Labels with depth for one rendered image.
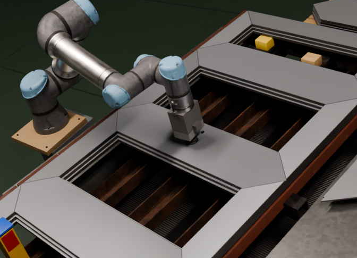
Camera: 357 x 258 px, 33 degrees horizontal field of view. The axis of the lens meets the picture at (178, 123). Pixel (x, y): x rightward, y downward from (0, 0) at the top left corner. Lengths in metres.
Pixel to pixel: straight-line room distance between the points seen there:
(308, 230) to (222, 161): 0.33
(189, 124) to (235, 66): 0.47
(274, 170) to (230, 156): 0.16
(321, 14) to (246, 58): 0.40
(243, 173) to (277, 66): 0.57
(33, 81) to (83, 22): 0.43
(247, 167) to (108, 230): 0.45
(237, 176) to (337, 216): 0.31
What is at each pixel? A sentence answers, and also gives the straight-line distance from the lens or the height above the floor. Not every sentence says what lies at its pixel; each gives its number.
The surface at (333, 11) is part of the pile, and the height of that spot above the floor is 0.85.
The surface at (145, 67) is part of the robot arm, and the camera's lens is 1.82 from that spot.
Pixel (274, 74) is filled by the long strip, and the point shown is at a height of 0.85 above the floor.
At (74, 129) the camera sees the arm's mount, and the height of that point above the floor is 0.70.
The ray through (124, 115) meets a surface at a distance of 2.15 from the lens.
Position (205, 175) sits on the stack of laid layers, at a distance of 1.82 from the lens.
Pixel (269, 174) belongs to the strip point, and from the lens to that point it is 1.76.
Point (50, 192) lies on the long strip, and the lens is 1.95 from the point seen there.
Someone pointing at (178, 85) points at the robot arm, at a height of 1.09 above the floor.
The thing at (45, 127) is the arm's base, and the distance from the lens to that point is 2.46.
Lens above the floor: 2.05
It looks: 36 degrees down
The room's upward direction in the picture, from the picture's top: 16 degrees counter-clockwise
